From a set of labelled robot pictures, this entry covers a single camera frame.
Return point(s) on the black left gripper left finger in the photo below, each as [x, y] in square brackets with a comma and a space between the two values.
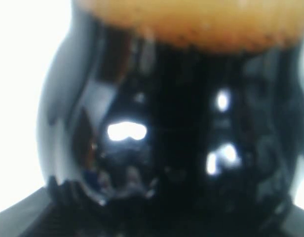
[39, 215]

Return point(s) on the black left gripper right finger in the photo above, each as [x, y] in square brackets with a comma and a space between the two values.
[293, 219]

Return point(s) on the dark soy sauce bottle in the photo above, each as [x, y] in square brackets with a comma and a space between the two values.
[174, 118]

